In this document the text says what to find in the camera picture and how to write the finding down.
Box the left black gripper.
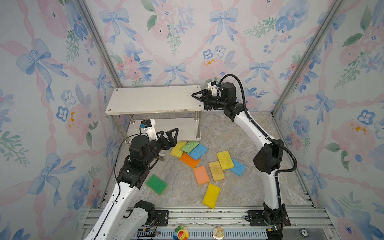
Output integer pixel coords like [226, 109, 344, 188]
[143, 127, 177, 169]

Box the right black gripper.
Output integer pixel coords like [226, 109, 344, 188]
[191, 91, 228, 112]

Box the pale yellow worn sponge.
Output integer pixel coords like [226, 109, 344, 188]
[209, 161, 225, 182]

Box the bright yellow sponge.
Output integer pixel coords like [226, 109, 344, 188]
[217, 151, 235, 170]

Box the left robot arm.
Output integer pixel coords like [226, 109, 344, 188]
[86, 127, 179, 240]

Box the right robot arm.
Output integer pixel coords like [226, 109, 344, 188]
[192, 83, 297, 231]

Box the yellow sponge near shelf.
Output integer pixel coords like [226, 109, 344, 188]
[170, 142, 187, 158]

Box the blue sponge by shelf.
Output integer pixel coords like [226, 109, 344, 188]
[188, 144, 208, 161]

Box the white two-tier shelf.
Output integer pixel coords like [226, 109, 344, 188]
[106, 85, 204, 142]

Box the small grey metal piece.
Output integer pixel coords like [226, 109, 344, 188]
[159, 153, 165, 161]

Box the light green sponge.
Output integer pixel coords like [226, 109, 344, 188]
[181, 141, 200, 154]

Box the orange sponge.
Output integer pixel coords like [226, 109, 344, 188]
[180, 153, 200, 169]

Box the dark green sponge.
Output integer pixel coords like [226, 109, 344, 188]
[146, 175, 168, 196]

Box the salmon pink sponge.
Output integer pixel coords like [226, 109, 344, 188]
[194, 166, 210, 186]

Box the yellow sponge front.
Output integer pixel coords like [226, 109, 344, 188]
[202, 184, 221, 209]

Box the blue sponge right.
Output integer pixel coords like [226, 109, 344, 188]
[230, 158, 246, 177]

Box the colourful round toy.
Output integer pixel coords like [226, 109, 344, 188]
[173, 225, 190, 240]

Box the round brass disc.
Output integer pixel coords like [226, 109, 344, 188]
[212, 227, 225, 240]

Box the round black white knob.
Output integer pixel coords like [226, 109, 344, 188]
[299, 228, 309, 238]

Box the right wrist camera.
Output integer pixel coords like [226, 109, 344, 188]
[207, 81, 220, 96]

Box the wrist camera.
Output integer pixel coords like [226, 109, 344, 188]
[140, 119, 158, 141]
[207, 81, 220, 96]

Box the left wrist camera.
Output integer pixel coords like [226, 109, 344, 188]
[140, 119, 158, 141]

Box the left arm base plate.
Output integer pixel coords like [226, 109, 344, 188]
[126, 209, 169, 227]

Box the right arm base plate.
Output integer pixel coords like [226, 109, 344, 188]
[244, 210, 281, 227]

